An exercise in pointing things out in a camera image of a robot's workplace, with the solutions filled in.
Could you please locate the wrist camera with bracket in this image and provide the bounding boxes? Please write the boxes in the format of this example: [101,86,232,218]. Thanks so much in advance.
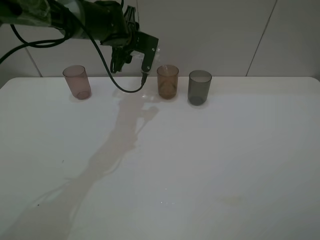
[131,31,159,74]

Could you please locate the orange translucent cup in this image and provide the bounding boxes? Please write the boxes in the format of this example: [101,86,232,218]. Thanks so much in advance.
[157,65,179,100]

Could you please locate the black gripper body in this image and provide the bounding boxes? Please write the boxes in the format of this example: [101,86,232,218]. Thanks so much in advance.
[84,0,139,50]

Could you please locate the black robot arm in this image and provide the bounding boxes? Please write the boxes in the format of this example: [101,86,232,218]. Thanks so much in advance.
[0,0,139,74]

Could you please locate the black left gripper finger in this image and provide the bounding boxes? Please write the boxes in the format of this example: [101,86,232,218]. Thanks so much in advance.
[110,48,133,73]

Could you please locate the black camera cable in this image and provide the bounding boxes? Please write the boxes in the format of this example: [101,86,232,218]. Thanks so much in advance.
[0,14,148,94]

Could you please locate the clear glass bottle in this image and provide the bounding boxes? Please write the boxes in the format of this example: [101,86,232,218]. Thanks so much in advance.
[130,45,161,63]

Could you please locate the grey translucent cup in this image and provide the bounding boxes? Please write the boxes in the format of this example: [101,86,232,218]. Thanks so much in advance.
[187,70,212,106]

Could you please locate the pink translucent cup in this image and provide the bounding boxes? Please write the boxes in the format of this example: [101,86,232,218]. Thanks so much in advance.
[62,65,92,100]

